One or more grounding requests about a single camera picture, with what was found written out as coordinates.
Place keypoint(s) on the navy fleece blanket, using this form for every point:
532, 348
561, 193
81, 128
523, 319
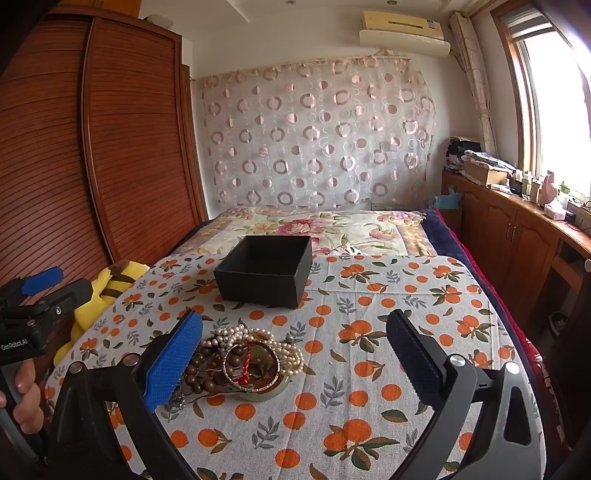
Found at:
457, 249

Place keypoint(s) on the wooden slatted wardrobe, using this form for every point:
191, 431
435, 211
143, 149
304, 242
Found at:
92, 152

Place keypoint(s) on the teal bag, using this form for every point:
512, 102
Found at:
445, 201

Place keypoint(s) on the yellow plush toy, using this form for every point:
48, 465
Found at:
108, 288

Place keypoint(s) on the pink figurine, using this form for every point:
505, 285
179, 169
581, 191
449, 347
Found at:
549, 189

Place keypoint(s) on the floral bed blanket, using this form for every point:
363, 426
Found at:
286, 226

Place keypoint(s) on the gold rhinestone bangle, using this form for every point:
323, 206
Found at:
231, 369

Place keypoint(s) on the orange fruit print cloth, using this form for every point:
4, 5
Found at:
332, 369

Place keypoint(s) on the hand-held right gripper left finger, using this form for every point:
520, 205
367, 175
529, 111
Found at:
173, 360

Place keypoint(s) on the beige air conditioner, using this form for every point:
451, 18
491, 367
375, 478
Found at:
404, 32

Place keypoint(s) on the circle pattern window curtain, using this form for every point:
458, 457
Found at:
475, 74

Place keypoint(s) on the circle pattern sheer curtain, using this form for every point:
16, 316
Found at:
318, 134

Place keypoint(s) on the brown cardboard box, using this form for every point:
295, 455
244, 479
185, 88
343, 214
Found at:
485, 173

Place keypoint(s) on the wooden frame window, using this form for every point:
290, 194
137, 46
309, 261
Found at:
549, 101

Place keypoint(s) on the pile of folded clothes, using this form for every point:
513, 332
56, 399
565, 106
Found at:
457, 152

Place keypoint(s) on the black cardboard box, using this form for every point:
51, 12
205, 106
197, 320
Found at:
263, 272

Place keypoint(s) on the pale green jade bangle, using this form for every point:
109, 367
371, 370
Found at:
268, 392

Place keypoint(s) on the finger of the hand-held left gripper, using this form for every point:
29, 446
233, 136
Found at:
64, 297
41, 279

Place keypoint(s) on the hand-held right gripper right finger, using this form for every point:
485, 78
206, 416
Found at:
415, 355

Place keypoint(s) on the wooden side cabinet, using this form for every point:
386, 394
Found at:
517, 230

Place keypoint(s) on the white tissue box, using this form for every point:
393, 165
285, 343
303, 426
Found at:
554, 211

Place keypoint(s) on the person's left hand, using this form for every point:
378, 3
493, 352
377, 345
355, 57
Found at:
25, 397

